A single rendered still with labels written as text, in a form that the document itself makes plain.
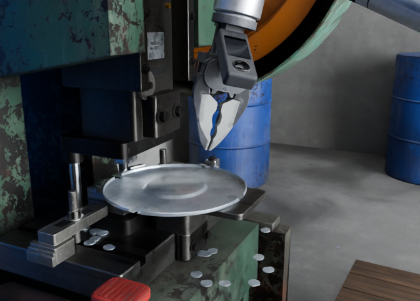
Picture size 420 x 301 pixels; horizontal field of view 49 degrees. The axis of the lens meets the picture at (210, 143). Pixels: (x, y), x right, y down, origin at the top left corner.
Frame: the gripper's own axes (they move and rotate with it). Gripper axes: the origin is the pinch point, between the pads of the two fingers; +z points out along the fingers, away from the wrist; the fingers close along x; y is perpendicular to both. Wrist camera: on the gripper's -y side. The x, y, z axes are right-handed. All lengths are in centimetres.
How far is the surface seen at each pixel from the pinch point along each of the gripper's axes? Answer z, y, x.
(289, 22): -24.6, 36.2, -23.2
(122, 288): 19.2, -12.7, 11.2
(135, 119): 1.2, 16.2, 10.3
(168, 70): -8.3, 25.5, 4.6
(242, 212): 12.2, 3.7, -10.0
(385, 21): -67, 271, -200
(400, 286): 40, 36, -78
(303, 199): 65, 188, -126
